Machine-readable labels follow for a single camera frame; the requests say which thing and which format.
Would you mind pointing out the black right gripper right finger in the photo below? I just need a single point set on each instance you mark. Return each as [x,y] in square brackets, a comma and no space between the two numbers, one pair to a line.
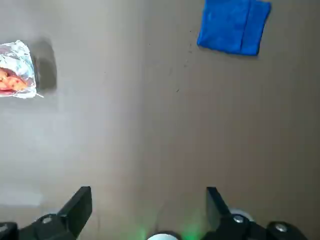
[217,212]

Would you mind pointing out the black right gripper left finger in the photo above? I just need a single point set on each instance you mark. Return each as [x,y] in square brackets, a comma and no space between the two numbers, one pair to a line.
[75,212]

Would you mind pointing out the blue dishcloth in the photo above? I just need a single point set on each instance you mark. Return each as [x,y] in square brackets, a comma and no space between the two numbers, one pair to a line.
[225,25]

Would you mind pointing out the orange food skewers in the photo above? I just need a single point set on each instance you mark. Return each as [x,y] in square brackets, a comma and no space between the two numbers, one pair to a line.
[10,80]

